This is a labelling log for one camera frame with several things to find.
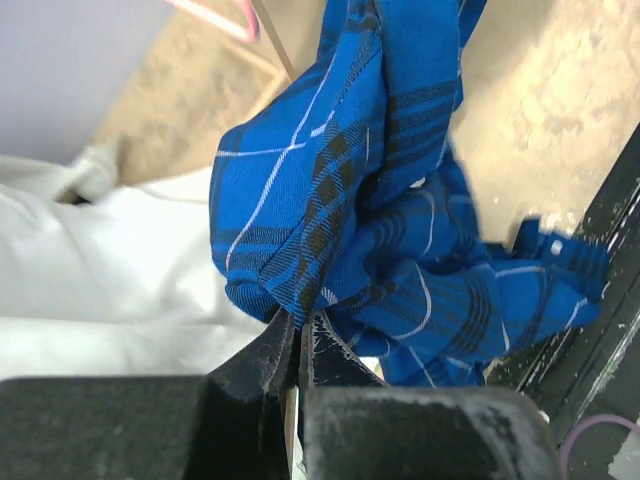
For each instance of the blue plaid shirt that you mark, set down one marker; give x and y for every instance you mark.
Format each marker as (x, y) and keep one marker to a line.
(343, 196)

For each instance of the pink hangers on rack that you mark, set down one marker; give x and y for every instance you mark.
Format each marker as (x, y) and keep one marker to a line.
(220, 17)

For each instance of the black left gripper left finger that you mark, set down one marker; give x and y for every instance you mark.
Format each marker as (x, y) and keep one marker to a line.
(228, 424)

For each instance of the white hanging shirt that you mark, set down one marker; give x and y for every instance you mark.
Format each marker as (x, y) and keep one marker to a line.
(103, 279)

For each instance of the wooden garment rack frame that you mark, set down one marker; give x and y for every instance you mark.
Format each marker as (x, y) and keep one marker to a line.
(263, 47)

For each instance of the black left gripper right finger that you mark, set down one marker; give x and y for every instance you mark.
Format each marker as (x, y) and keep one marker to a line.
(355, 426)

